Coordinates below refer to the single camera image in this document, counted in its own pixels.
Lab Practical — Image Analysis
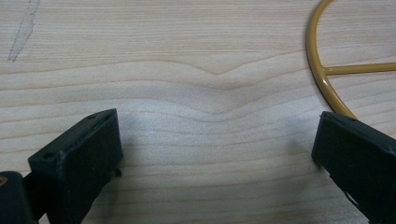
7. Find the yellow metal wire rack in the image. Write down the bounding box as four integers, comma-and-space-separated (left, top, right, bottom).
305, 0, 396, 121

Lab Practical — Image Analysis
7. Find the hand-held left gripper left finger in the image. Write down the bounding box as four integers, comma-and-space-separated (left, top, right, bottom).
27, 108, 124, 224

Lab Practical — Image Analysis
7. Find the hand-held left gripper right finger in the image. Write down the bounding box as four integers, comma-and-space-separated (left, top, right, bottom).
311, 111, 396, 224

